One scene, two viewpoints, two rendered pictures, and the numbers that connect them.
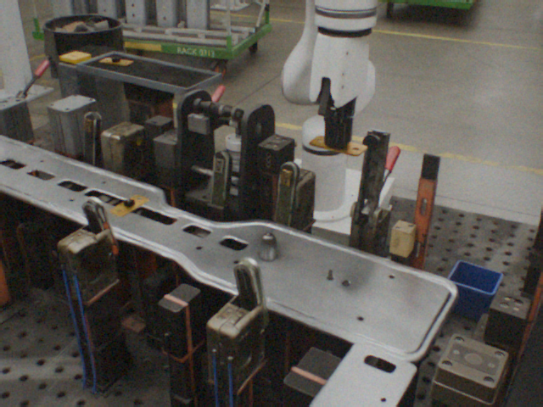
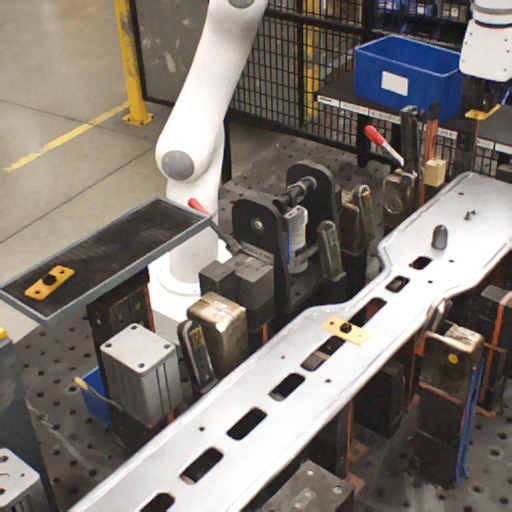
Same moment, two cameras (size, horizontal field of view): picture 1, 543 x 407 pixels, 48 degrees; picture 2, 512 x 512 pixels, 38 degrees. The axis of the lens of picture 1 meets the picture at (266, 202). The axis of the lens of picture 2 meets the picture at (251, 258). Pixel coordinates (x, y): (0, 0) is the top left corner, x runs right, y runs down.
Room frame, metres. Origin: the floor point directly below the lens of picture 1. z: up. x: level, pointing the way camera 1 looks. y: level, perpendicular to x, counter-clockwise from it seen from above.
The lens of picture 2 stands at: (1.09, 1.30, 1.86)
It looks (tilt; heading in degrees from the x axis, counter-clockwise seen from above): 35 degrees down; 280
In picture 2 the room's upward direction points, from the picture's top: 3 degrees counter-clockwise
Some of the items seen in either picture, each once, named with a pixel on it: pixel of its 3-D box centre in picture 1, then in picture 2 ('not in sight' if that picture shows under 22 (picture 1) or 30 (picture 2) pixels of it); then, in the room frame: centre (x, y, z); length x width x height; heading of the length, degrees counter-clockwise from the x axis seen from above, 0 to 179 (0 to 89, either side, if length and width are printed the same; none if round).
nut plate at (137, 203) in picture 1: (129, 203); (345, 328); (1.10, 0.28, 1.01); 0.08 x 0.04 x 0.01; 147
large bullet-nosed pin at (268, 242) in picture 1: (268, 248); (439, 238); (0.92, 0.00, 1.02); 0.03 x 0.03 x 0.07
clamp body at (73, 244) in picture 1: (97, 309); (444, 406); (0.92, 0.33, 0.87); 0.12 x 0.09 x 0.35; 148
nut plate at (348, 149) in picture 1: (338, 142); (483, 108); (0.85, -0.11, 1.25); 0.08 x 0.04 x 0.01; 58
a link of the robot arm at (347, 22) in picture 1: (345, 15); (496, 11); (0.85, -0.11, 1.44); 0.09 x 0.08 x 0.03; 148
